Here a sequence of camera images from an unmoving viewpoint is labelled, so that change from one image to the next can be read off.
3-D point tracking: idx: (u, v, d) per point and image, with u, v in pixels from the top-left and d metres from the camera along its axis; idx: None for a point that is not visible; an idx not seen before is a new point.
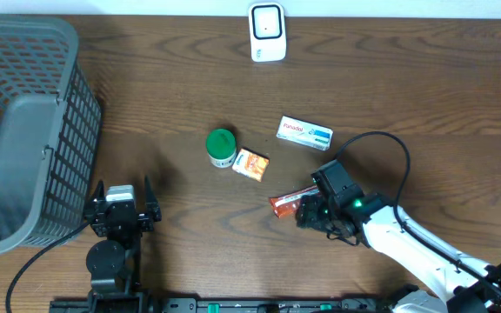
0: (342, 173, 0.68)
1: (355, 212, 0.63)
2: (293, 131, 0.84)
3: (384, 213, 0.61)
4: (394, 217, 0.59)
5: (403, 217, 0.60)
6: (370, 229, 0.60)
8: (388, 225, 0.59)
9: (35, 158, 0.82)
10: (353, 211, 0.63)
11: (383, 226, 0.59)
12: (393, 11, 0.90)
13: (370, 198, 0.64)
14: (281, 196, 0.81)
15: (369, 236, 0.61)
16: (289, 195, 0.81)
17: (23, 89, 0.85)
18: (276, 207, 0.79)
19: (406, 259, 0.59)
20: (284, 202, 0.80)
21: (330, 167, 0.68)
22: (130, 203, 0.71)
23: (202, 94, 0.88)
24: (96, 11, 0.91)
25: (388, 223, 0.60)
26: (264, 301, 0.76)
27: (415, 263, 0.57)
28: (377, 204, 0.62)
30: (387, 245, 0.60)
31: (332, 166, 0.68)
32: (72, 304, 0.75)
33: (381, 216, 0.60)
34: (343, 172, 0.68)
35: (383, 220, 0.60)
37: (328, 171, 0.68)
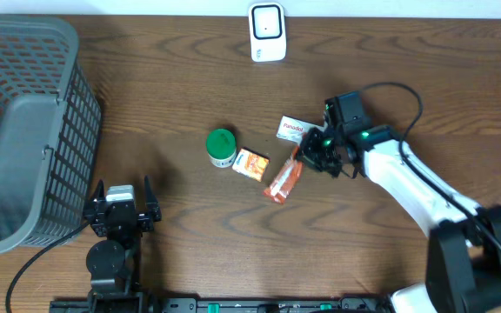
0: (353, 103, 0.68)
1: (357, 138, 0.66)
2: (293, 131, 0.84)
3: (386, 144, 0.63)
4: (397, 150, 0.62)
5: (406, 152, 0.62)
6: (373, 159, 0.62)
8: (391, 156, 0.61)
9: (36, 158, 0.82)
10: (357, 137, 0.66)
11: (385, 157, 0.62)
12: (393, 11, 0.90)
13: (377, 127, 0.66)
14: (272, 183, 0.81)
15: (369, 164, 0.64)
16: (278, 178, 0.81)
17: (23, 89, 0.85)
18: (274, 196, 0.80)
19: (400, 189, 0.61)
20: (278, 189, 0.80)
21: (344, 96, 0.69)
22: (130, 203, 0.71)
23: (202, 94, 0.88)
24: (96, 11, 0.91)
25: (391, 154, 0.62)
26: (264, 301, 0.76)
27: (409, 194, 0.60)
28: (383, 134, 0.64)
30: (388, 178, 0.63)
31: (348, 95, 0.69)
32: (72, 304, 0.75)
33: (385, 149, 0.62)
34: (357, 103, 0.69)
35: (388, 152, 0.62)
37: (341, 98, 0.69)
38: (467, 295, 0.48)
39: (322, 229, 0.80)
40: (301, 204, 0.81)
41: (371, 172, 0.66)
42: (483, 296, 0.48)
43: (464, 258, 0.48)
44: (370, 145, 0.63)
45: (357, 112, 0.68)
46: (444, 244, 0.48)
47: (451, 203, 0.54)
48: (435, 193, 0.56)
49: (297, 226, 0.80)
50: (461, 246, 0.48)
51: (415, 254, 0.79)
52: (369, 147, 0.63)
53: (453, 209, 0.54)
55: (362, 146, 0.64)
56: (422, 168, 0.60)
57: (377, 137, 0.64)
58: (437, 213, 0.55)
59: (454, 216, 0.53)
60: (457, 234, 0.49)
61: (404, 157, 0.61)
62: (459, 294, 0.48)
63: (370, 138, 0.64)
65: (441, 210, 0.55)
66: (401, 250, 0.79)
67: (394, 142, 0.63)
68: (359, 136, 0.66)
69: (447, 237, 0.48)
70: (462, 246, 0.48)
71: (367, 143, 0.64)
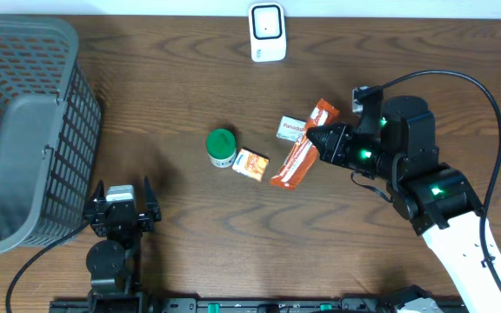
0: (423, 129, 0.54)
1: (423, 190, 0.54)
2: (293, 131, 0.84)
3: (466, 219, 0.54)
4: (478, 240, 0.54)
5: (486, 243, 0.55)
6: (451, 232, 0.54)
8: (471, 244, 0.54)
9: (36, 158, 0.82)
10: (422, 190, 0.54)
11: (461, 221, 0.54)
12: (393, 12, 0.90)
13: (446, 176, 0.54)
14: (284, 169, 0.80)
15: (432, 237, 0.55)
16: (291, 164, 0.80)
17: (23, 89, 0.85)
18: (286, 182, 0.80)
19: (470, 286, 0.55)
20: (290, 175, 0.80)
21: (407, 108, 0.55)
22: (130, 203, 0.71)
23: (202, 94, 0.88)
24: (96, 11, 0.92)
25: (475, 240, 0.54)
26: (264, 301, 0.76)
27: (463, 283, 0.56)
28: (451, 187, 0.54)
30: (455, 263, 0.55)
31: (420, 117, 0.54)
32: (72, 304, 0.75)
33: (471, 228, 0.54)
34: (426, 129, 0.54)
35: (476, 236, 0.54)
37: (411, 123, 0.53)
38: None
39: (322, 229, 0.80)
40: (302, 204, 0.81)
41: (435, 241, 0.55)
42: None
43: None
44: (434, 201, 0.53)
45: (426, 142, 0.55)
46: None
47: None
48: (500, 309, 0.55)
49: (297, 226, 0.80)
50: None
51: (415, 253, 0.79)
52: (437, 210, 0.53)
53: None
55: (426, 203, 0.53)
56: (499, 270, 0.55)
57: (444, 188, 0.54)
58: None
59: None
60: None
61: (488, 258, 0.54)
62: None
63: (437, 192, 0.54)
65: None
66: (402, 250, 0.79)
67: (470, 212, 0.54)
68: (427, 189, 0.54)
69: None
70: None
71: (433, 205, 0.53)
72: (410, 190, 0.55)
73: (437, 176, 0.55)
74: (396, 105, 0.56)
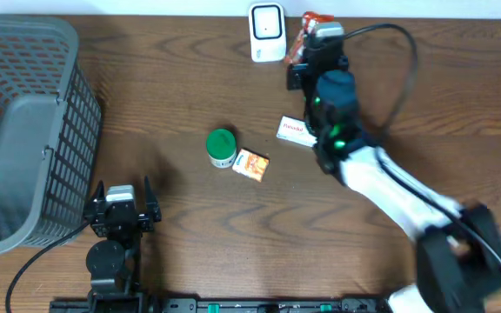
0: (339, 109, 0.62)
1: (336, 150, 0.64)
2: (293, 131, 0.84)
3: (365, 161, 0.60)
4: (373, 158, 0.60)
5: (382, 157, 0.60)
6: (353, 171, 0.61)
8: (368, 164, 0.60)
9: (36, 158, 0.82)
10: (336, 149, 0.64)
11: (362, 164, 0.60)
12: (393, 12, 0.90)
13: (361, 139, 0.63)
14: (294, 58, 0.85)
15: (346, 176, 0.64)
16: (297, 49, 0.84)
17: (23, 89, 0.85)
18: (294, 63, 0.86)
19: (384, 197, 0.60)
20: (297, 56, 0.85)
21: (334, 87, 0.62)
22: (130, 203, 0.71)
23: (202, 94, 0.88)
24: (96, 11, 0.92)
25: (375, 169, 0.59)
26: (264, 301, 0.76)
27: (387, 200, 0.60)
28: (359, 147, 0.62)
30: (366, 185, 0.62)
31: (344, 102, 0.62)
32: (72, 304, 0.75)
33: (364, 161, 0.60)
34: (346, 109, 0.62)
35: (365, 164, 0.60)
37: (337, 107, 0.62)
38: (457, 291, 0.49)
39: (322, 229, 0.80)
40: (302, 204, 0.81)
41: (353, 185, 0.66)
42: (472, 295, 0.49)
43: (452, 263, 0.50)
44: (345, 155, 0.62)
45: (345, 119, 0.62)
46: (429, 249, 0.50)
47: (430, 204, 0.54)
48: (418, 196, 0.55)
49: (297, 226, 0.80)
50: (447, 251, 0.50)
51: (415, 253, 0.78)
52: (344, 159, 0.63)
53: (437, 213, 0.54)
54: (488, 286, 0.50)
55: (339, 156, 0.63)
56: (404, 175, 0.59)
57: (354, 147, 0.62)
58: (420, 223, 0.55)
59: (437, 219, 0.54)
60: (448, 255, 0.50)
61: (381, 163, 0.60)
62: (450, 290, 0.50)
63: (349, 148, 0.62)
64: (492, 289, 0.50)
65: (424, 212, 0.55)
66: (402, 251, 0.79)
67: (369, 149, 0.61)
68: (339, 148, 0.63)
69: (435, 244, 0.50)
70: (446, 248, 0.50)
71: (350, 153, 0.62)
72: (329, 150, 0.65)
73: (350, 137, 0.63)
74: (327, 85, 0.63)
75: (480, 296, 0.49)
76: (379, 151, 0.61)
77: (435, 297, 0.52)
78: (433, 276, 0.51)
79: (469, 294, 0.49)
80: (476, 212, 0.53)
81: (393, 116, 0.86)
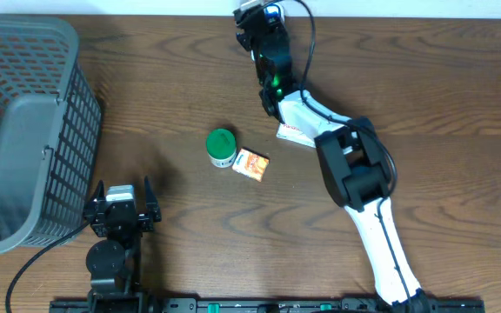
0: (281, 65, 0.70)
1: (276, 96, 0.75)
2: (293, 131, 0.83)
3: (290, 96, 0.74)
4: (300, 96, 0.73)
5: (307, 96, 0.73)
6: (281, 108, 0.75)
8: (294, 101, 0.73)
9: (36, 158, 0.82)
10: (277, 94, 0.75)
11: (290, 103, 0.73)
12: (392, 12, 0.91)
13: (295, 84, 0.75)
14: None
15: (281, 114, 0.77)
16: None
17: (23, 89, 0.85)
18: None
19: (303, 126, 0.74)
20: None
21: (275, 47, 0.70)
22: (130, 203, 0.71)
23: (202, 94, 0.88)
24: (96, 11, 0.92)
25: (294, 102, 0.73)
26: (264, 301, 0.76)
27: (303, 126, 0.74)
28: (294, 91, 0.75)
30: (290, 118, 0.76)
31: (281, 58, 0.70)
32: (72, 304, 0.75)
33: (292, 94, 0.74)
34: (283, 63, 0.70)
35: (290, 99, 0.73)
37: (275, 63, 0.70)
38: (345, 179, 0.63)
39: (322, 229, 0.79)
40: (302, 204, 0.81)
41: (285, 118, 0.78)
42: (357, 181, 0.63)
43: (338, 155, 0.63)
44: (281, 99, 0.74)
45: (286, 71, 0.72)
46: (322, 145, 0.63)
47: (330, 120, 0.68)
48: (322, 117, 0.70)
49: (296, 225, 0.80)
50: (337, 148, 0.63)
51: (415, 253, 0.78)
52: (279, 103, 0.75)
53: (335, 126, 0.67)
54: (370, 175, 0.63)
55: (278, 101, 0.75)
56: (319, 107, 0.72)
57: (290, 93, 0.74)
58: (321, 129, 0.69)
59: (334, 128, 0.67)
60: (336, 146, 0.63)
61: (304, 100, 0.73)
62: (341, 181, 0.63)
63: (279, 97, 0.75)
64: (375, 178, 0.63)
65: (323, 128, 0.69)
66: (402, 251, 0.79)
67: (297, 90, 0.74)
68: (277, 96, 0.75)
69: (327, 142, 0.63)
70: (335, 144, 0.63)
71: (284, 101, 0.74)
72: (270, 96, 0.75)
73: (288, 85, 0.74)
74: (270, 43, 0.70)
75: (364, 183, 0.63)
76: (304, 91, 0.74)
77: (333, 189, 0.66)
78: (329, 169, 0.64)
79: (355, 180, 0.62)
80: (361, 121, 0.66)
81: (393, 116, 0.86)
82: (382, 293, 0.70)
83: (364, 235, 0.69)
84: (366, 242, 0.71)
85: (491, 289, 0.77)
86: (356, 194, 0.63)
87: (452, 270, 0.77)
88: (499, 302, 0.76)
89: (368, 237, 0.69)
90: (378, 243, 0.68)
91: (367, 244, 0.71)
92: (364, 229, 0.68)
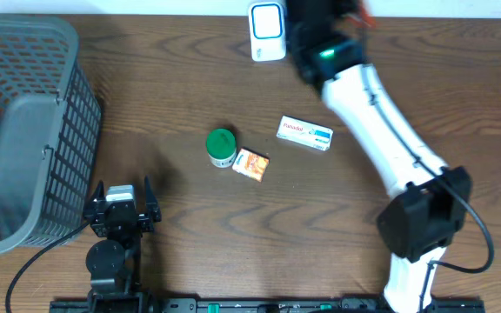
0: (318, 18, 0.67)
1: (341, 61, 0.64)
2: (293, 131, 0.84)
3: (355, 74, 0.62)
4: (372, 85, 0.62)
5: (377, 93, 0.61)
6: (340, 83, 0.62)
8: (364, 84, 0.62)
9: (35, 158, 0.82)
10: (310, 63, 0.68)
11: (360, 87, 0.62)
12: (392, 11, 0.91)
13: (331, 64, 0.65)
14: None
15: (333, 94, 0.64)
16: None
17: (23, 89, 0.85)
18: None
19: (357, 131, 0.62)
20: None
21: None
22: (130, 203, 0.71)
23: (202, 94, 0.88)
24: (96, 10, 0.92)
25: (365, 88, 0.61)
26: (264, 301, 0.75)
27: (358, 129, 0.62)
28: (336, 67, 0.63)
30: (345, 108, 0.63)
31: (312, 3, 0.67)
32: (72, 304, 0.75)
33: (355, 77, 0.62)
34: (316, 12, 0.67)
35: (357, 82, 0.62)
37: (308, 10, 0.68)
38: (419, 243, 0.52)
39: (322, 229, 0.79)
40: (301, 204, 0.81)
41: (330, 96, 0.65)
42: (428, 242, 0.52)
43: (422, 220, 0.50)
44: (333, 73, 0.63)
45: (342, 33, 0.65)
46: (408, 209, 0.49)
47: (419, 163, 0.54)
48: (406, 151, 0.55)
49: (297, 226, 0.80)
50: (423, 213, 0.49)
51: None
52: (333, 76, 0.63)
53: (420, 169, 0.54)
54: (444, 232, 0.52)
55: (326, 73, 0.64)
56: (393, 120, 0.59)
57: (349, 67, 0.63)
58: (401, 167, 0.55)
59: (419, 177, 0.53)
60: (423, 209, 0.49)
61: (373, 99, 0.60)
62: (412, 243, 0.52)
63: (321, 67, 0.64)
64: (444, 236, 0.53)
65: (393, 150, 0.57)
66: None
67: (370, 69, 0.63)
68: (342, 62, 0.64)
69: (414, 205, 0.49)
70: (423, 209, 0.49)
71: (328, 68, 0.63)
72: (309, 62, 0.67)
73: (343, 49, 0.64)
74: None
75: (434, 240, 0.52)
76: (373, 74, 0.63)
77: (394, 240, 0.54)
78: (403, 230, 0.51)
79: (426, 239, 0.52)
80: (458, 175, 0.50)
81: None
82: (393, 303, 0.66)
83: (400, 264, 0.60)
84: (402, 272, 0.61)
85: (491, 289, 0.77)
86: (419, 251, 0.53)
87: (452, 270, 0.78)
88: (499, 302, 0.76)
89: (408, 273, 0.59)
90: (415, 278, 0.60)
91: (399, 270, 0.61)
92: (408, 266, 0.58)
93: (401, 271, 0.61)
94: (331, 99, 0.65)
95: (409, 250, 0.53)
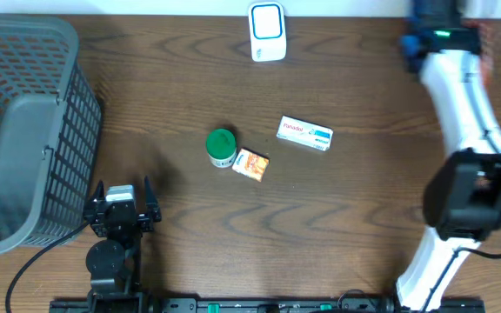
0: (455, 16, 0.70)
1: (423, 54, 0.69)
2: (293, 131, 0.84)
3: (452, 58, 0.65)
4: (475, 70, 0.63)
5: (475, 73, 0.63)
6: (446, 62, 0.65)
8: (473, 70, 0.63)
9: (36, 158, 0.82)
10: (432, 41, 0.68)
11: (453, 66, 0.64)
12: (392, 11, 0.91)
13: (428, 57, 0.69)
14: None
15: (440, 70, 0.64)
16: None
17: (23, 89, 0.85)
18: None
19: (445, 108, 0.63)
20: None
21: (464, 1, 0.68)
22: (130, 203, 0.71)
23: (202, 94, 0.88)
24: (96, 10, 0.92)
25: (464, 70, 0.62)
26: (264, 301, 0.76)
27: (445, 105, 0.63)
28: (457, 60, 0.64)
30: (437, 84, 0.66)
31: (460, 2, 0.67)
32: (72, 304, 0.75)
33: (448, 63, 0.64)
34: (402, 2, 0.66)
35: (456, 63, 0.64)
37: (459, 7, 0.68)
38: (455, 211, 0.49)
39: (322, 229, 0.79)
40: (302, 204, 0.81)
41: (431, 71, 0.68)
42: (464, 217, 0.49)
43: (467, 188, 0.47)
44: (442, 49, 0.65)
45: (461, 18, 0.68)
46: (458, 169, 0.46)
47: (487, 137, 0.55)
48: (479, 126, 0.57)
49: (297, 226, 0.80)
50: (472, 180, 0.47)
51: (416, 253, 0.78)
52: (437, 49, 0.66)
53: (485, 143, 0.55)
54: (484, 216, 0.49)
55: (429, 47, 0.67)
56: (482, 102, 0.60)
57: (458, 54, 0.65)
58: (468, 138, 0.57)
59: (483, 147, 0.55)
60: (473, 178, 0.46)
61: (467, 78, 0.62)
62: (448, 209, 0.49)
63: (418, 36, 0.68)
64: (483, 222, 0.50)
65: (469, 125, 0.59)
66: (403, 251, 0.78)
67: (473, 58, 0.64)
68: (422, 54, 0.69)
69: (468, 168, 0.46)
70: (474, 177, 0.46)
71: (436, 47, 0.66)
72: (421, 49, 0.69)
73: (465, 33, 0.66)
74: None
75: (470, 218, 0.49)
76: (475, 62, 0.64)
77: (433, 203, 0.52)
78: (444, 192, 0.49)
79: (462, 210, 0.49)
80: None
81: (393, 116, 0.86)
82: (401, 295, 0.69)
83: (425, 250, 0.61)
84: (424, 258, 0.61)
85: (491, 289, 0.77)
86: (451, 224, 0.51)
87: None
88: (499, 302, 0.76)
89: (430, 261, 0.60)
90: (435, 269, 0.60)
91: (422, 256, 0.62)
92: (432, 254, 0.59)
93: (424, 256, 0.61)
94: (431, 72, 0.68)
95: (440, 217, 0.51)
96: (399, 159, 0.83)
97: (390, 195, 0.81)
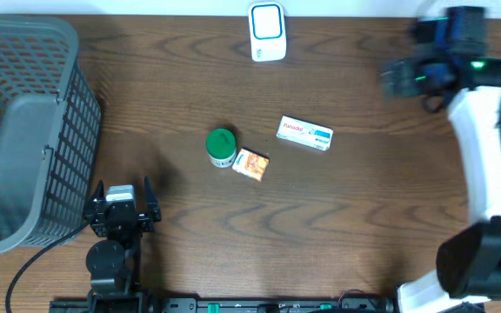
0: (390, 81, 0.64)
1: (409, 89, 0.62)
2: (293, 131, 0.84)
3: (486, 93, 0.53)
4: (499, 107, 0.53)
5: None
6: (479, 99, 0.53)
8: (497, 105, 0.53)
9: (36, 158, 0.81)
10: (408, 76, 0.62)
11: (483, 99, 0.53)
12: (392, 11, 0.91)
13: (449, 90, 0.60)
14: None
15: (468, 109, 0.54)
16: None
17: (23, 89, 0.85)
18: None
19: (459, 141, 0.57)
20: None
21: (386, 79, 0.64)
22: (130, 203, 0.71)
23: (202, 94, 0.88)
24: (97, 11, 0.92)
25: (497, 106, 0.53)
26: (264, 301, 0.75)
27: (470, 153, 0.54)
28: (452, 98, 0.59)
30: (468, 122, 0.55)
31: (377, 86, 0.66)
32: (72, 304, 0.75)
33: (489, 99, 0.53)
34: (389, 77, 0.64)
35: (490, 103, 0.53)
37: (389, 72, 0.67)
38: (476, 284, 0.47)
39: (322, 229, 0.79)
40: (302, 204, 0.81)
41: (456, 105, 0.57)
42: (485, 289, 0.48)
43: (493, 259, 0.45)
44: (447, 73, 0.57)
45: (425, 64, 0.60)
46: (484, 240, 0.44)
47: None
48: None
49: (297, 225, 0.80)
50: (497, 252, 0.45)
51: (415, 253, 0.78)
52: (470, 84, 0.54)
53: None
54: None
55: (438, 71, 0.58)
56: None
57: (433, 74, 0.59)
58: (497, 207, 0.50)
59: None
60: (499, 246, 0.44)
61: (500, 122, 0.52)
62: (468, 282, 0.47)
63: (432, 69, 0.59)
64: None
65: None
66: (403, 251, 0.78)
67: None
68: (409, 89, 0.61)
69: (494, 240, 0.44)
70: (499, 251, 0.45)
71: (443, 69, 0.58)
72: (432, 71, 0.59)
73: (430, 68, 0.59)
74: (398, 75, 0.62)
75: (490, 289, 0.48)
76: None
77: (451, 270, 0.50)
78: (467, 263, 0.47)
79: (483, 283, 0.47)
80: None
81: (393, 116, 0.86)
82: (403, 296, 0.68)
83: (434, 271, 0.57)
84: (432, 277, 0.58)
85: None
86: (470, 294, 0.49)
87: None
88: (499, 301, 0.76)
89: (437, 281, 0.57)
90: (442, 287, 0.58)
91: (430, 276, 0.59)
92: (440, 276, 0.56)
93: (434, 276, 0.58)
94: (457, 108, 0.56)
95: (459, 285, 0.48)
96: (398, 159, 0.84)
97: (390, 194, 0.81)
